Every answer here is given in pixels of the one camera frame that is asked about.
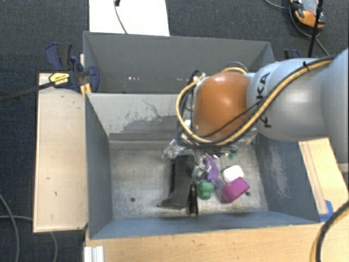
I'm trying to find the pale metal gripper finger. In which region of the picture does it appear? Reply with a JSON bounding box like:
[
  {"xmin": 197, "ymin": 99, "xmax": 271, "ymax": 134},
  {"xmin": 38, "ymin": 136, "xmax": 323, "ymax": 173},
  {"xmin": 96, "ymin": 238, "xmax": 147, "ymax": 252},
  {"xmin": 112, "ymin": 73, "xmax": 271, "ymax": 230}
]
[
  {"xmin": 161, "ymin": 139, "xmax": 184, "ymax": 159},
  {"xmin": 191, "ymin": 162, "xmax": 206, "ymax": 181}
]

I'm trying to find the purple toy eggplant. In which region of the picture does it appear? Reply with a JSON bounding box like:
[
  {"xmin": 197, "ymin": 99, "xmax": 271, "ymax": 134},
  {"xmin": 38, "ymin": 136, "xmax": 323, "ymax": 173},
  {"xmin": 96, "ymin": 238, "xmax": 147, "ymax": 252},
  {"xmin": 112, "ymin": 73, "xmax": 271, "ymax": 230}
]
[{"xmin": 203, "ymin": 156, "xmax": 219, "ymax": 188}]

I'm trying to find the green toy vegetable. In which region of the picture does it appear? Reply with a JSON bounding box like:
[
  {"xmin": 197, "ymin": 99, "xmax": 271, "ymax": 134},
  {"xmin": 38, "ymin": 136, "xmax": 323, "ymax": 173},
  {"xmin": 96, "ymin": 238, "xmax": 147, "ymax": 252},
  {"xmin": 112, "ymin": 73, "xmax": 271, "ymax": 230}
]
[{"xmin": 197, "ymin": 181, "xmax": 215, "ymax": 200}]

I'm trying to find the dark green flat block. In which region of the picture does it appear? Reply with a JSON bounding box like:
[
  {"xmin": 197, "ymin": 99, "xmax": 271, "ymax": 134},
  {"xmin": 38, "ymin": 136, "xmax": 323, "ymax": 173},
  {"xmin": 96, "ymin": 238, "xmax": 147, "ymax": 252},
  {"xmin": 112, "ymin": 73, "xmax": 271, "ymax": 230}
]
[{"xmin": 157, "ymin": 155, "xmax": 196, "ymax": 209}]

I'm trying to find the white box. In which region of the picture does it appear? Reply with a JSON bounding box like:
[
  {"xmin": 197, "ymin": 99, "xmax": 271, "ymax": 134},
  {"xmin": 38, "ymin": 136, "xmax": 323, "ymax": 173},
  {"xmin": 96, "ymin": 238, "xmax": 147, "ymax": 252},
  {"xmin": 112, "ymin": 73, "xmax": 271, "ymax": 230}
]
[{"xmin": 221, "ymin": 165, "xmax": 244, "ymax": 183}]

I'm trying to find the black cylindrical tool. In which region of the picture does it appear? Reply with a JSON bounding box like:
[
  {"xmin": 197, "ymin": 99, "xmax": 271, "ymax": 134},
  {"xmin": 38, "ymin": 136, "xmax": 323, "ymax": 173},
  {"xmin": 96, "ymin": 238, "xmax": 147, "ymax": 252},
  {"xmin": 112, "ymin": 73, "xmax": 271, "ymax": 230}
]
[{"xmin": 189, "ymin": 182, "xmax": 199, "ymax": 216}]

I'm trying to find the grey metal bin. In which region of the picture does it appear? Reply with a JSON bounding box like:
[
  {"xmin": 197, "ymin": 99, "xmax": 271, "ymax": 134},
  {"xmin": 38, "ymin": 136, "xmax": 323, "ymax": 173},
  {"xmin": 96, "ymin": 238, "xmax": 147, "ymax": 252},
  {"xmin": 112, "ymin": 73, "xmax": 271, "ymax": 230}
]
[{"xmin": 82, "ymin": 31, "xmax": 321, "ymax": 240}]

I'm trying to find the magenta box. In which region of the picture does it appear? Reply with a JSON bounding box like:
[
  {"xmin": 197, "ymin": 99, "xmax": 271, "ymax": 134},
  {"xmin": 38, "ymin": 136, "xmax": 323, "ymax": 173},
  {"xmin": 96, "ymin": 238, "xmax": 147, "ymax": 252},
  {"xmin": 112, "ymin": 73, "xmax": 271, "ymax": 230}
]
[{"xmin": 221, "ymin": 176, "xmax": 251, "ymax": 204}]

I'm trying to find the pale wood board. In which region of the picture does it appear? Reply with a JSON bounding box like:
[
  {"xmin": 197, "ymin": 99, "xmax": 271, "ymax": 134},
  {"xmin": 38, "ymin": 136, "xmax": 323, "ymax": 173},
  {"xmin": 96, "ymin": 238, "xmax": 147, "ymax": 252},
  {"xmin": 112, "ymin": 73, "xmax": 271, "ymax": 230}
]
[{"xmin": 33, "ymin": 73, "xmax": 89, "ymax": 233}]

